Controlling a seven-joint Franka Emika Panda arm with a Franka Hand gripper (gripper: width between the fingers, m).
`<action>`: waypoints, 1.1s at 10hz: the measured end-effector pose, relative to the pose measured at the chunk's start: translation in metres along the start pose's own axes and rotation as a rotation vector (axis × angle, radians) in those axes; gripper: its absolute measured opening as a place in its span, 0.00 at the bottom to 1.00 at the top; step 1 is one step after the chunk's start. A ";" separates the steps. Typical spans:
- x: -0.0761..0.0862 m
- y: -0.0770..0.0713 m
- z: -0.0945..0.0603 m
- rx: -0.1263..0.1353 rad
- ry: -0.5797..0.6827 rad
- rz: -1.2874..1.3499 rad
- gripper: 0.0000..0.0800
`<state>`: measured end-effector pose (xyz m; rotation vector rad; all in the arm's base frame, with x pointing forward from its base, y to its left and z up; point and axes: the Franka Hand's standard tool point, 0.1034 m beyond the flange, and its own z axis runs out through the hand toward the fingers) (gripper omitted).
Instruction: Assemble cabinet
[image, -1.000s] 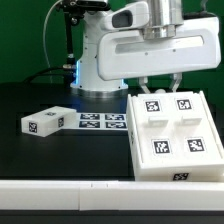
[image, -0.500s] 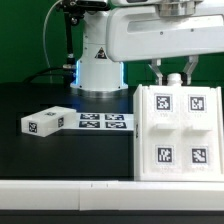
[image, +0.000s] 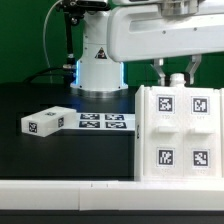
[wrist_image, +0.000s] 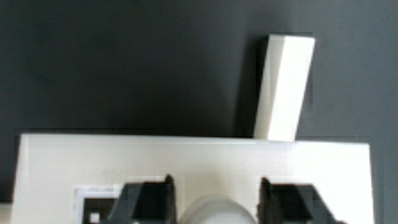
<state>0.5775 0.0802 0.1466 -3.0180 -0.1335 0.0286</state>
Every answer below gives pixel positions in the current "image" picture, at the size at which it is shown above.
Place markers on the white cabinet body box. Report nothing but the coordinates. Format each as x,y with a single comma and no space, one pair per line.
177,80

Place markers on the white block with tags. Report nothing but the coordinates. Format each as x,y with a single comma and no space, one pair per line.
48,121

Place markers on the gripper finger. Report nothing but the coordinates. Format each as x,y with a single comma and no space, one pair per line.
157,66
194,63

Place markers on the white base tag sheet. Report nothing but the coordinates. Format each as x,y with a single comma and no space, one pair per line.
103,121

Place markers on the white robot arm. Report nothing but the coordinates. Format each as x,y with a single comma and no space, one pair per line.
97,74

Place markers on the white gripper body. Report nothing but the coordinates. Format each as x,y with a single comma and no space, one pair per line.
152,29

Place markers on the white front obstacle rail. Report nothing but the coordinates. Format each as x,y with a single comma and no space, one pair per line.
196,195

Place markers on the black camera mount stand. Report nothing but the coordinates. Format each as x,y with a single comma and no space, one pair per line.
74,11

